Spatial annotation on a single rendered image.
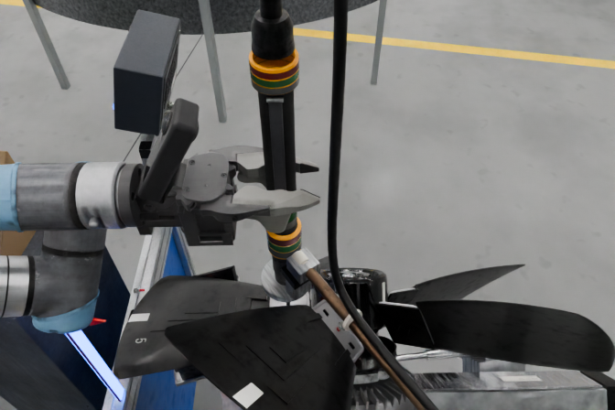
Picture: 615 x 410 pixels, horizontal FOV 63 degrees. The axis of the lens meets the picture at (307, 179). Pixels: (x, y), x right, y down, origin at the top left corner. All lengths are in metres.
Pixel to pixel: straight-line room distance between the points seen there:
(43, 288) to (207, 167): 0.27
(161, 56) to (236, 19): 1.38
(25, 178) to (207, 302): 0.37
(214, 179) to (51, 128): 2.70
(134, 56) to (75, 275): 0.67
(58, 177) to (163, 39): 0.78
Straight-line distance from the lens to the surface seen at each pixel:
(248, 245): 2.34
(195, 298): 0.86
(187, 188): 0.54
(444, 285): 0.93
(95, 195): 0.57
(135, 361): 0.82
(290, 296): 0.69
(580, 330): 0.67
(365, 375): 0.77
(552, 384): 0.90
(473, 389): 0.85
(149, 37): 1.32
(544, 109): 3.31
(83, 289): 0.72
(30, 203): 0.60
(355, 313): 0.56
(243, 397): 0.51
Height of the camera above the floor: 1.90
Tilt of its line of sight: 47 degrees down
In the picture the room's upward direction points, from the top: straight up
